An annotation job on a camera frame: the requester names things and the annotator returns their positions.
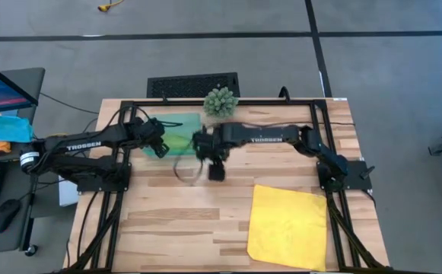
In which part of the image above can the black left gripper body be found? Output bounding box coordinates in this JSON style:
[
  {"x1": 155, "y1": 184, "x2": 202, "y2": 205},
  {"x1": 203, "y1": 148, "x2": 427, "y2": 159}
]
[{"x1": 129, "y1": 116, "x2": 167, "y2": 148}]

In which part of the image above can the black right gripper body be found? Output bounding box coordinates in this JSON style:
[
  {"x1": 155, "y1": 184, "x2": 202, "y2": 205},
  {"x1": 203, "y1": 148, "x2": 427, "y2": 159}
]
[{"x1": 191, "y1": 126, "x2": 232, "y2": 163}]

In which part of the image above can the green microfiber towel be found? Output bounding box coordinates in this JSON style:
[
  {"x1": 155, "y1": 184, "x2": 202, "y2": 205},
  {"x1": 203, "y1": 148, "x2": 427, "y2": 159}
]
[{"x1": 158, "y1": 130, "x2": 196, "y2": 155}]

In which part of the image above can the teal translucent plastic basket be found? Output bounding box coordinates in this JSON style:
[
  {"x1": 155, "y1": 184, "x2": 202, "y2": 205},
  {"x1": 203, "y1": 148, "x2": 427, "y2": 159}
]
[{"x1": 141, "y1": 111, "x2": 203, "y2": 158}]

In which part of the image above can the yellow microfiber towel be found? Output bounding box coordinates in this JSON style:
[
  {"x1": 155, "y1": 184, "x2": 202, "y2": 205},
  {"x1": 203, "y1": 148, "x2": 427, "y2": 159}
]
[{"x1": 246, "y1": 184, "x2": 329, "y2": 272}]

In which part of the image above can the artificial green potted plant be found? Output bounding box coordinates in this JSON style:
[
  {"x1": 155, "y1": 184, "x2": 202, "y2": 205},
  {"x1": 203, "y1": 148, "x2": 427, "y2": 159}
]
[{"x1": 202, "y1": 86, "x2": 240, "y2": 119}]

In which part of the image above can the white box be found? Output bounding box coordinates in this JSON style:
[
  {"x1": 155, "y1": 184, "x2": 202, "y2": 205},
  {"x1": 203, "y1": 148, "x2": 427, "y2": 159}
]
[{"x1": 57, "y1": 178, "x2": 80, "y2": 207}]

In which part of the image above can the blue cloth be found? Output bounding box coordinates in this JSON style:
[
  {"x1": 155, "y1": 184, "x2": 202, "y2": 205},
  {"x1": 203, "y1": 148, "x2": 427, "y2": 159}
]
[{"x1": 0, "y1": 113, "x2": 34, "y2": 144}]

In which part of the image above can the black computer mouse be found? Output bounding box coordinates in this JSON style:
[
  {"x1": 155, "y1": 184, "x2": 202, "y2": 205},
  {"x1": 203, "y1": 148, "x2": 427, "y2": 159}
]
[{"x1": 0, "y1": 198, "x2": 22, "y2": 234}]

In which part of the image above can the grey side desk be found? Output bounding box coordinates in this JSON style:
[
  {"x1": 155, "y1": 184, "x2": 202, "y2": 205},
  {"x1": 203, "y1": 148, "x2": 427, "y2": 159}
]
[{"x1": 0, "y1": 67, "x2": 46, "y2": 256}]

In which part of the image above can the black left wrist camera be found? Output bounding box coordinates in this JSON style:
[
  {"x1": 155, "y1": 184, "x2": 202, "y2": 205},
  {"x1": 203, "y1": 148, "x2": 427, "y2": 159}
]
[{"x1": 152, "y1": 141, "x2": 170, "y2": 160}]

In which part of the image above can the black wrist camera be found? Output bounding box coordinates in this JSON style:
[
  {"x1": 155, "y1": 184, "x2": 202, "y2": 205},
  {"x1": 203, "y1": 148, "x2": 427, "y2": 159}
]
[
  {"x1": 152, "y1": 141, "x2": 170, "y2": 160},
  {"x1": 207, "y1": 159, "x2": 227, "y2": 183}
]

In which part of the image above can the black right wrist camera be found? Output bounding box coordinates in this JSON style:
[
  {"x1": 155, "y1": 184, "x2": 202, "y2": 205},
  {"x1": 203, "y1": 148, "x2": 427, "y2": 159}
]
[{"x1": 207, "y1": 159, "x2": 227, "y2": 183}]

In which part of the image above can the black aluminium table frame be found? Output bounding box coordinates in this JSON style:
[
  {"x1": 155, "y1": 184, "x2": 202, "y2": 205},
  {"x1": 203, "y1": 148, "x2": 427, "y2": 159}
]
[{"x1": 62, "y1": 97, "x2": 390, "y2": 274}]

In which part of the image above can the black floor cable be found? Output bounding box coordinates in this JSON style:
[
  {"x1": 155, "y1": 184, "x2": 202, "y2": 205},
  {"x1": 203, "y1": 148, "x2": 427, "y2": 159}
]
[{"x1": 39, "y1": 92, "x2": 100, "y2": 116}]

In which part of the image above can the yellow floor cable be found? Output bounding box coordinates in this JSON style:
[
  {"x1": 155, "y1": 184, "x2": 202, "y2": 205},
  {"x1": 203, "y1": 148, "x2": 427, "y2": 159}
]
[{"x1": 97, "y1": 0, "x2": 125, "y2": 13}]

